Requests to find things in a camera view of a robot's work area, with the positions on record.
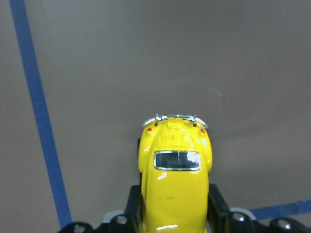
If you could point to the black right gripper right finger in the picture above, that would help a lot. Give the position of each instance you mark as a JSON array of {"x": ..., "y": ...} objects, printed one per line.
[{"x": 218, "y": 210}]

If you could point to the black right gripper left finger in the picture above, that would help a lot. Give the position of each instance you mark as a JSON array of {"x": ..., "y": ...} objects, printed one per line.
[{"x": 133, "y": 210}]

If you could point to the yellow beetle toy car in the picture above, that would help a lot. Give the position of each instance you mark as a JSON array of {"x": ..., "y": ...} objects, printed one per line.
[{"x": 174, "y": 160}]

